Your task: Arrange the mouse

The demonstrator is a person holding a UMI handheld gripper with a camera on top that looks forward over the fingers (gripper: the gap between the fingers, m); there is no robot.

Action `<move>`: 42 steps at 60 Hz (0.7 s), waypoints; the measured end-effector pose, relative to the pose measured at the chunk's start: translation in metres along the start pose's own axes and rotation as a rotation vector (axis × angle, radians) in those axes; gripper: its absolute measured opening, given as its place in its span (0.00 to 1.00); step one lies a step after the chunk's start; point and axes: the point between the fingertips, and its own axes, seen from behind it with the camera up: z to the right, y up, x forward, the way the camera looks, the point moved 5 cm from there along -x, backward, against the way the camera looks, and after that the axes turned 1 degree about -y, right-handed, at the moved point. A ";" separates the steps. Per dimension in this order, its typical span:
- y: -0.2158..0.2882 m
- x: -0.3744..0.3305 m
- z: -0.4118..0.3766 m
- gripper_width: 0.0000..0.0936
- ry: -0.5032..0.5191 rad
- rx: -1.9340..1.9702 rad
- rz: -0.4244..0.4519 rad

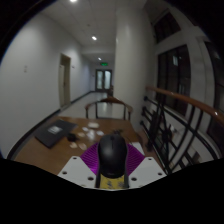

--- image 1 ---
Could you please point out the black railing with wooden handrail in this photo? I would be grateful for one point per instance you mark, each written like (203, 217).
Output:
(186, 100)

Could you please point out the small black round object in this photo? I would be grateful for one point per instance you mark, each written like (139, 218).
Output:
(71, 137)

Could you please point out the tall dark framed window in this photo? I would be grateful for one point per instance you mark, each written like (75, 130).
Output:
(173, 78)

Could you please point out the small white sticker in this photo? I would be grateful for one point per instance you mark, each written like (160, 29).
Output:
(81, 134)
(100, 133)
(90, 135)
(82, 146)
(73, 145)
(85, 129)

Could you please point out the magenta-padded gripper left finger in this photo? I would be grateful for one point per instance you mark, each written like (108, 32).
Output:
(75, 168)

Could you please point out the glass double door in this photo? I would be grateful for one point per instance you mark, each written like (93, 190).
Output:
(103, 80)

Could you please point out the dark grey closed laptop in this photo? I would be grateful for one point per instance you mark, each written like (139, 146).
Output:
(55, 132)

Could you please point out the flat white box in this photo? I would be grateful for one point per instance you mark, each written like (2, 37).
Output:
(93, 125)

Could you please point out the black computer mouse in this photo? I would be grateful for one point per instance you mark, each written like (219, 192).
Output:
(112, 155)

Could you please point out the ceiling lights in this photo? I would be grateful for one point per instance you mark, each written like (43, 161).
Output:
(94, 38)

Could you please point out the small dark transom window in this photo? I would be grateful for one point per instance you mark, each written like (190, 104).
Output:
(166, 27)

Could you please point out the wooden round-back chair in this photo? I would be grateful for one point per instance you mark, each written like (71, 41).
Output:
(108, 100)

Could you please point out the white wall switch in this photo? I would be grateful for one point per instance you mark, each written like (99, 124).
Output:
(25, 69)

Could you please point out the beige side door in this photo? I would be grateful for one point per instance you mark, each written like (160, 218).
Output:
(66, 83)

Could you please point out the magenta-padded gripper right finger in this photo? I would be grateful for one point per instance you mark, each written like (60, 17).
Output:
(146, 170)

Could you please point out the green exit sign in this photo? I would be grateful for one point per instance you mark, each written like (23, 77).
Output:
(104, 64)

